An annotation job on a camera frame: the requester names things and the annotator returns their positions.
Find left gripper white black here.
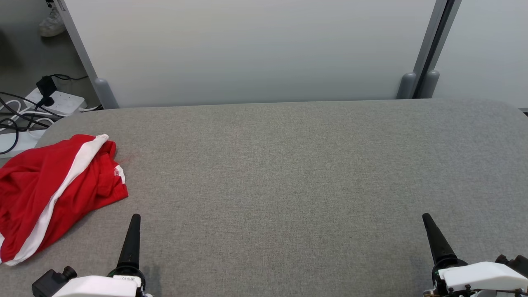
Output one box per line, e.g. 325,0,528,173
53,214,152,297

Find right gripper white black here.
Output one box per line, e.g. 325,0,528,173
422,213,528,297

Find red shorts with white stripe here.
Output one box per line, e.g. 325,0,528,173
0,134,118,265

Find black power adapter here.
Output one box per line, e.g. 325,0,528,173
36,75,57,98

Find white partition panel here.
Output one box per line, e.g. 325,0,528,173
433,0,528,108
62,0,438,109

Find white sneaker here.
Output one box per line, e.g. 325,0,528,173
39,4,66,38

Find white cable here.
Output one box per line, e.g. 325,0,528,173
0,99,56,132

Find grey partition post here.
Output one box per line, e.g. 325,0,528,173
54,0,120,110
396,0,448,99
420,0,462,99

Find looped black cable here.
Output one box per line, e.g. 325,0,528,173
0,118,48,155

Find thin black adapter cable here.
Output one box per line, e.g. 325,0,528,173
52,73,89,82

